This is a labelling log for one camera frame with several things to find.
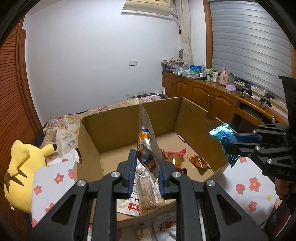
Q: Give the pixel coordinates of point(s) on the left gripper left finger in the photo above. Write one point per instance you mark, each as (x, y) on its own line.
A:
(127, 169)

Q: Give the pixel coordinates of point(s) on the spare black gripper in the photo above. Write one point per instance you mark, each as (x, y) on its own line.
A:
(246, 90)
(265, 101)

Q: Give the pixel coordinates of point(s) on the pink kettle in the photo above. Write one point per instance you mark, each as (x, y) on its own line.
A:
(224, 77)

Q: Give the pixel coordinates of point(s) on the brown cardboard box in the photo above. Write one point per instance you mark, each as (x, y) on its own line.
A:
(106, 138)

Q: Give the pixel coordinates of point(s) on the white wall switch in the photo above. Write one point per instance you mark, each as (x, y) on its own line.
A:
(133, 63)

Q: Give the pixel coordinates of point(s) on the spare black gripper far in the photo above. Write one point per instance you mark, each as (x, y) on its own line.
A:
(246, 90)

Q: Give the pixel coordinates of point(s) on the beige curtain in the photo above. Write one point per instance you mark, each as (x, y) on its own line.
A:
(184, 17)

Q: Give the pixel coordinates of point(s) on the white panda snack packet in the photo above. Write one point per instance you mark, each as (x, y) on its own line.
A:
(165, 226)

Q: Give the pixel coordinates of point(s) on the right hand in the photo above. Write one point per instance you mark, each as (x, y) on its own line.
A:
(284, 189)

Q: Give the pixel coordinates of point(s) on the wooden cabinet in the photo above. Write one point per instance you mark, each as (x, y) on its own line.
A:
(243, 114)

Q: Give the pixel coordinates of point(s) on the brown louvered wardrobe door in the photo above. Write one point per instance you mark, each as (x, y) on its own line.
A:
(19, 119)

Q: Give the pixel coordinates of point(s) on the small white candy packet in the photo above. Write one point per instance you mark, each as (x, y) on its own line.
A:
(144, 235)

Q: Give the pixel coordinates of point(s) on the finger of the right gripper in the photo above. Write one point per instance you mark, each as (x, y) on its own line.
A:
(238, 149)
(247, 138)

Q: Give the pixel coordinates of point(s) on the folded floral cloth pile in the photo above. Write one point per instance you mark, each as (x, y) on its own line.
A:
(172, 64)

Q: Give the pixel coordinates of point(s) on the white air conditioner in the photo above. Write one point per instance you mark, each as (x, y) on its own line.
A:
(159, 7)

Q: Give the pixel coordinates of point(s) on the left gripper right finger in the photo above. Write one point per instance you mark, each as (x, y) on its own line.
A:
(167, 188)

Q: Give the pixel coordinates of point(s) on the yellow plush toy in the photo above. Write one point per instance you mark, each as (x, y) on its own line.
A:
(26, 159)

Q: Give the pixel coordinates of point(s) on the red white snack packet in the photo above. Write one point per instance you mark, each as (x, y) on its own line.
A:
(132, 206)

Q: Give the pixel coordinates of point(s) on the silver orange sauce pouch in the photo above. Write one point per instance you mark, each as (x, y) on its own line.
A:
(148, 152)

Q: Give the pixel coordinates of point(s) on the grey window blind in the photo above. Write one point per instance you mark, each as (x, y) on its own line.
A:
(249, 43)

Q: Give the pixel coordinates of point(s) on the spare black gripper near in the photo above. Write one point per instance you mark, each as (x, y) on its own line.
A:
(265, 101)

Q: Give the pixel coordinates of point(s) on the blue box on cabinet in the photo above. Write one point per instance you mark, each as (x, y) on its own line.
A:
(195, 68)

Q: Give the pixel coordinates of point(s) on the small orange brown snack packet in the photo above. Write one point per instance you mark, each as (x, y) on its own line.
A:
(198, 161)

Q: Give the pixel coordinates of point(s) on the clear gold biscuit packet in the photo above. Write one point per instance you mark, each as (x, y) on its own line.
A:
(148, 193)

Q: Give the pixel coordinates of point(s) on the blue foil snack packet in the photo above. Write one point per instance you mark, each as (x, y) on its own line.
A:
(225, 135)

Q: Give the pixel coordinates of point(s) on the purple cloth on cabinet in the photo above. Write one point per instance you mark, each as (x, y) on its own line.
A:
(231, 87)

